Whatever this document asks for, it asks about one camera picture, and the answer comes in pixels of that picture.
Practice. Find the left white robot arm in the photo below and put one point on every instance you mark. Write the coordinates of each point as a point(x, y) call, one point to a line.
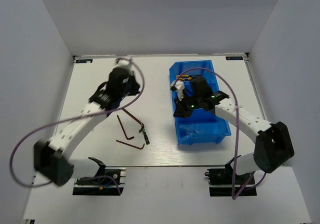
point(53, 160)

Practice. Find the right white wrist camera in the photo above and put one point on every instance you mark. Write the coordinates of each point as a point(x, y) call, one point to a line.
point(178, 87)

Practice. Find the right corner label sticker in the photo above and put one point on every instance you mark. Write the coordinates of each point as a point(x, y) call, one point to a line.
point(234, 58)

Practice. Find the brown hex key under pliers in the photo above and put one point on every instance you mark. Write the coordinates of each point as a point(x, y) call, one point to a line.
point(133, 117)

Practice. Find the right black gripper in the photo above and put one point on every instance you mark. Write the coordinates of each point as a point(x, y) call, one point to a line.
point(180, 111)

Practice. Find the brown hex key short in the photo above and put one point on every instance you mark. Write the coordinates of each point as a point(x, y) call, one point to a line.
point(123, 129)

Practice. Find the blue plastic bin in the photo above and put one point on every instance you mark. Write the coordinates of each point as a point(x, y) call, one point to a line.
point(200, 127)
point(200, 68)

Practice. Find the corner label sticker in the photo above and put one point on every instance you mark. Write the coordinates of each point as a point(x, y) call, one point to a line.
point(83, 61)
point(234, 58)

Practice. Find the green black small screwdriver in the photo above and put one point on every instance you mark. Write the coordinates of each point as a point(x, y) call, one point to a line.
point(143, 131)

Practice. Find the brown hex key long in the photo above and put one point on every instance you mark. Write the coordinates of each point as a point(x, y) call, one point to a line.
point(130, 145)

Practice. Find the yellow pliers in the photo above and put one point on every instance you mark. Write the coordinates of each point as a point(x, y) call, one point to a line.
point(184, 77)

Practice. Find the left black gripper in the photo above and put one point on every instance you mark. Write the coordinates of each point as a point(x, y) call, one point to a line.
point(136, 85)

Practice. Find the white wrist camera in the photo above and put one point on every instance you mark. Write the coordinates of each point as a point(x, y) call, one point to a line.
point(124, 63)
point(178, 87)

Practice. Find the blue plastic bin far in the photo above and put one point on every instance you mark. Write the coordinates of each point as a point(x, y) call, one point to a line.
point(200, 68)

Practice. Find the blue plastic bin near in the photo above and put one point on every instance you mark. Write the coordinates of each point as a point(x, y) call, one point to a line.
point(200, 127)

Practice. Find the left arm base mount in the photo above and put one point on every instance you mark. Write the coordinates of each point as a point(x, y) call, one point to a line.
point(93, 178)

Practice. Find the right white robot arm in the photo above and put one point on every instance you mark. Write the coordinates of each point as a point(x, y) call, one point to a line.
point(273, 145)

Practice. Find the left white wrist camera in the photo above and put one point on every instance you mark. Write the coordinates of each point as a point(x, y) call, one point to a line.
point(124, 63)

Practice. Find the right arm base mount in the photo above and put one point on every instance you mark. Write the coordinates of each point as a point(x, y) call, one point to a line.
point(220, 182)

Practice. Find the left corner label sticker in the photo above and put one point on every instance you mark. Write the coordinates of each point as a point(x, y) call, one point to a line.
point(83, 61)

